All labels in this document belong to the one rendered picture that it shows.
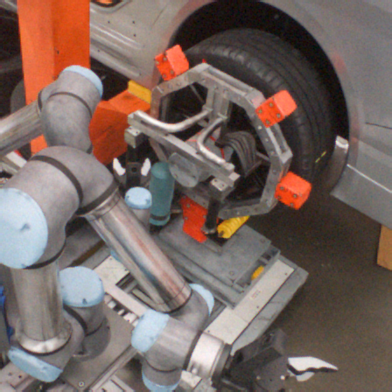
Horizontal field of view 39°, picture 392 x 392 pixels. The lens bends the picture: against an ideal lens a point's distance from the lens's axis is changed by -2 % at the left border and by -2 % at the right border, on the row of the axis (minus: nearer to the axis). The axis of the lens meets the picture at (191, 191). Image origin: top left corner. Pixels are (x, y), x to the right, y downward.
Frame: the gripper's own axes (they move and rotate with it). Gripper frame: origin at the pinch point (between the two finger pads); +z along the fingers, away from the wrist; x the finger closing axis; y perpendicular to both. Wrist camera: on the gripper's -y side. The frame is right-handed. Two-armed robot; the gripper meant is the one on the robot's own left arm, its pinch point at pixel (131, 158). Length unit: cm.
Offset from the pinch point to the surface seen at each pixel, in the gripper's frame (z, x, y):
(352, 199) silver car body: -15, 76, 5
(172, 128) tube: -5.7, 11.6, -17.9
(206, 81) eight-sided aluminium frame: 6.1, 22.7, -27.2
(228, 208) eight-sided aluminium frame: -6.1, 35.3, 18.3
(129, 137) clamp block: -1.3, -1.0, -10.1
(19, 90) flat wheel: 84, -47, 32
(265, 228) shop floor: 39, 73, 83
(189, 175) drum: -9.8, 18.2, -1.7
